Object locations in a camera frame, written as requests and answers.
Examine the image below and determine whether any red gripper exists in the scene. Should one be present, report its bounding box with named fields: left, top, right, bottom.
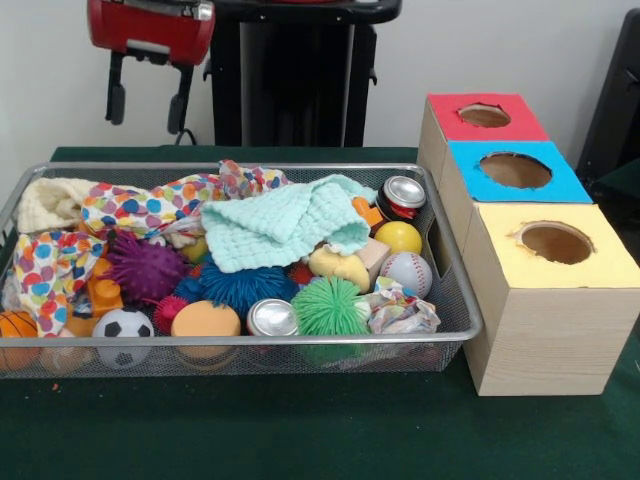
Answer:
left=87, top=0, right=217, bottom=135

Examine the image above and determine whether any mint green cloth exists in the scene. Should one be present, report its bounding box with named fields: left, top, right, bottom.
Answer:
left=199, top=173, right=377, bottom=275

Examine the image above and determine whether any shallow clear mesh bin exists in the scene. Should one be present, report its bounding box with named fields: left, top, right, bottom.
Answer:
left=0, top=160, right=485, bottom=380

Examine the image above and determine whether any wooden box with three holes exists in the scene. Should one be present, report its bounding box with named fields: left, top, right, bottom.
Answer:
left=415, top=92, right=640, bottom=398

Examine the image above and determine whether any polka dot cloth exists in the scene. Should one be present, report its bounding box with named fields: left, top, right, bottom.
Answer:
left=82, top=159, right=294, bottom=239

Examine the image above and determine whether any cream knitted cloth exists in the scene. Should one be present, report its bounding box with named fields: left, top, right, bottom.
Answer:
left=17, top=177, right=96, bottom=234

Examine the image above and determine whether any purple spiky ball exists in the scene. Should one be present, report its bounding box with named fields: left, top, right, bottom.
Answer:
left=102, top=230, right=192, bottom=304

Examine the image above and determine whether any blue spiky ball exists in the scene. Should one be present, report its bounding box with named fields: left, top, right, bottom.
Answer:
left=174, top=259, right=301, bottom=319

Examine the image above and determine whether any orange foam ball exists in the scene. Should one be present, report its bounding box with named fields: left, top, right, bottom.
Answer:
left=169, top=299, right=242, bottom=359

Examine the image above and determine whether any black and white soccer ball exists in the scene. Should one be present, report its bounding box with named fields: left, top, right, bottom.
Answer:
left=92, top=307, right=155, bottom=370

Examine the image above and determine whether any small orange basketball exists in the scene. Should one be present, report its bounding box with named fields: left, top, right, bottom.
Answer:
left=0, top=310, right=41, bottom=371

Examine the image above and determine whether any green spiky ball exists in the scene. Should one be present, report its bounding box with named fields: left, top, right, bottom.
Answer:
left=289, top=276, right=374, bottom=337

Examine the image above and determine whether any yellow ball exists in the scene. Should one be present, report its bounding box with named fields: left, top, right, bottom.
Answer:
left=374, top=220, right=424, bottom=255

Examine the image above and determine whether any white baseball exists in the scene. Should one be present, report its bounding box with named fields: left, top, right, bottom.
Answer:
left=379, top=251, right=434, bottom=298

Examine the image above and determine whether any black chair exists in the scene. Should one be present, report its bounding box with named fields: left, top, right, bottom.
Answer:
left=576, top=7, right=640, bottom=174

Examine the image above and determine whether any dark green side tablecloth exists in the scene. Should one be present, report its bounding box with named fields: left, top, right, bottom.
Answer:
left=594, top=160, right=640, bottom=202

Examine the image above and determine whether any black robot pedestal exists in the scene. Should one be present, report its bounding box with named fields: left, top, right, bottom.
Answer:
left=202, top=0, right=404, bottom=148

